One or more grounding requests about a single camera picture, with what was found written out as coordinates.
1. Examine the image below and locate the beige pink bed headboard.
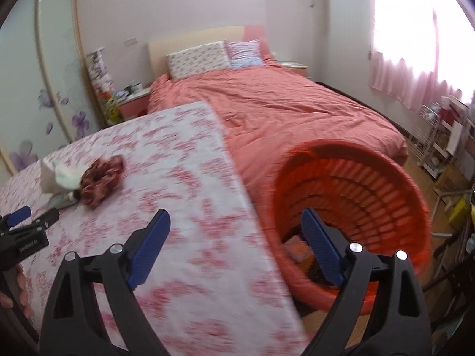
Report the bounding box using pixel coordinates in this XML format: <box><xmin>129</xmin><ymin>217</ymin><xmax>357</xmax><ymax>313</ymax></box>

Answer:
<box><xmin>148</xmin><ymin>25</ymin><xmax>273</xmax><ymax>78</ymax></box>

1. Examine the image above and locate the white wire rack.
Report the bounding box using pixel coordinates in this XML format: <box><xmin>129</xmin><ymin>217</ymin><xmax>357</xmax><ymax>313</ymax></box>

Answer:
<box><xmin>410</xmin><ymin>104</ymin><xmax>451</xmax><ymax>179</ymax></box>

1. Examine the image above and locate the pink nightstand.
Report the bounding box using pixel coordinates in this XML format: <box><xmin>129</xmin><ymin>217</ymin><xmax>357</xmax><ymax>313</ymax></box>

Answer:
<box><xmin>278</xmin><ymin>61</ymin><xmax>308</xmax><ymax>79</ymax></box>
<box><xmin>118</xmin><ymin>87</ymin><xmax>152</xmax><ymax>121</ymax></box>

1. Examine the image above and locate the pink floral tablecloth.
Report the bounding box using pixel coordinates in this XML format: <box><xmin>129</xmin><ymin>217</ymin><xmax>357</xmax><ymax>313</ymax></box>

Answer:
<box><xmin>0</xmin><ymin>101</ymin><xmax>312</xmax><ymax>356</ymax></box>

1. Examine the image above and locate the white red shelf unit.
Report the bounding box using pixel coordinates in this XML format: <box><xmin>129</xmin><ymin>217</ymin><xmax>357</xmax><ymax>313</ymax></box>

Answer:
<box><xmin>445</xmin><ymin>94</ymin><xmax>475</xmax><ymax>156</ymax></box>

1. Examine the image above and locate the pink curtain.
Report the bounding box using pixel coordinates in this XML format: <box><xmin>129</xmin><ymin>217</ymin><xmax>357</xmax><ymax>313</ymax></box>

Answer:
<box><xmin>369</xmin><ymin>0</ymin><xmax>475</xmax><ymax>114</ymax></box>

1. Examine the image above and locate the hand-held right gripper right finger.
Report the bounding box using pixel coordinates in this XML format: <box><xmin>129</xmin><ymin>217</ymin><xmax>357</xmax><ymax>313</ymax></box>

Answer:
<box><xmin>300</xmin><ymin>208</ymin><xmax>434</xmax><ymax>356</ymax></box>

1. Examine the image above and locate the clear plush toy display tube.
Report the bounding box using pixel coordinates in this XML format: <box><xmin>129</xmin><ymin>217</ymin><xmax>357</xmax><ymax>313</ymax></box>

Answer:
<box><xmin>85</xmin><ymin>48</ymin><xmax>121</xmax><ymax>127</ymax></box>

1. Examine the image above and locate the red plastic basket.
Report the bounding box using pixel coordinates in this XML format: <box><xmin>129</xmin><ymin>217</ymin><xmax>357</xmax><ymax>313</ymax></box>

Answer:
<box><xmin>266</xmin><ymin>139</ymin><xmax>433</xmax><ymax>314</ymax></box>

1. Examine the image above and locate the sliding wardrobe with purple flowers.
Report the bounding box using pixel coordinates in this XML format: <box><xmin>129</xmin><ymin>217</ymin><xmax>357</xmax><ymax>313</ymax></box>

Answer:
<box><xmin>0</xmin><ymin>0</ymin><xmax>108</xmax><ymax>179</ymax></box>

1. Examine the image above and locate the dark wooden chair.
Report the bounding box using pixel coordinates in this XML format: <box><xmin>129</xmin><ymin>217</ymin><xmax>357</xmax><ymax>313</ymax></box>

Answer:
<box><xmin>423</xmin><ymin>182</ymin><xmax>475</xmax><ymax>342</ymax></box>

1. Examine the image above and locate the striped pink pillow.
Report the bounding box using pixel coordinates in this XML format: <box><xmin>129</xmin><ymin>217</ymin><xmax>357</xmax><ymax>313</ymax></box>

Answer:
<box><xmin>224</xmin><ymin>39</ymin><xmax>265</xmax><ymax>69</ymax></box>

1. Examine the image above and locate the person's left hand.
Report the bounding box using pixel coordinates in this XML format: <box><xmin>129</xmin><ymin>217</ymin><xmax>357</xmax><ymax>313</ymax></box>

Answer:
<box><xmin>0</xmin><ymin>263</ymin><xmax>35</xmax><ymax>320</ymax></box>

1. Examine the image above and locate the cardboard box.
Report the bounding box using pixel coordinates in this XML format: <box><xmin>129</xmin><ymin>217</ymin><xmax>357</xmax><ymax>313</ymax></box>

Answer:
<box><xmin>434</xmin><ymin>163</ymin><xmax>468</xmax><ymax>193</ymax></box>

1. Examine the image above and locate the white paper tissue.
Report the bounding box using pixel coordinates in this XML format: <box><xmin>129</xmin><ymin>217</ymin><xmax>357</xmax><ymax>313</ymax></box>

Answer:
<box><xmin>40</xmin><ymin>158</ymin><xmax>88</xmax><ymax>195</ymax></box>

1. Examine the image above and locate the floral print pillow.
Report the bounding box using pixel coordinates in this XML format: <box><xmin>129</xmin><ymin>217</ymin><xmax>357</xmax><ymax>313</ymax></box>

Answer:
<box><xmin>166</xmin><ymin>41</ymin><xmax>231</xmax><ymax>81</ymax></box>

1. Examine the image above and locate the brown floral scrunchie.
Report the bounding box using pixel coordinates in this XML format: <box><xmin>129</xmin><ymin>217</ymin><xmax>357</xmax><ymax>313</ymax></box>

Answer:
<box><xmin>79</xmin><ymin>155</ymin><xmax>126</xmax><ymax>209</ymax></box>

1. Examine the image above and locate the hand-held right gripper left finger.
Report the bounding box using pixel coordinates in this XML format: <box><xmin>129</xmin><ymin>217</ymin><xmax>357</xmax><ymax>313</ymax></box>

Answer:
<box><xmin>40</xmin><ymin>208</ymin><xmax>172</xmax><ymax>356</ymax></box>

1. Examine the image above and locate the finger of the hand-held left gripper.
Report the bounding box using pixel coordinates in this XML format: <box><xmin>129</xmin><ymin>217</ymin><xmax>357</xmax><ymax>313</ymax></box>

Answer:
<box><xmin>0</xmin><ymin>205</ymin><xmax>32</xmax><ymax>231</ymax></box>
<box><xmin>0</xmin><ymin>208</ymin><xmax>61</xmax><ymax>238</ymax></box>

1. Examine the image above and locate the yellow white snack wrapper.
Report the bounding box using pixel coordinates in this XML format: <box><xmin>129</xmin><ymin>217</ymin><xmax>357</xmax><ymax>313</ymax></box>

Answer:
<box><xmin>283</xmin><ymin>234</ymin><xmax>318</xmax><ymax>277</ymax></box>

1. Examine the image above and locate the bed with salmon duvet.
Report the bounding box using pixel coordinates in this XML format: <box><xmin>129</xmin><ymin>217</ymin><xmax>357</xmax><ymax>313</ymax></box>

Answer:
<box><xmin>146</xmin><ymin>63</ymin><xmax>409</xmax><ymax>208</ymax></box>

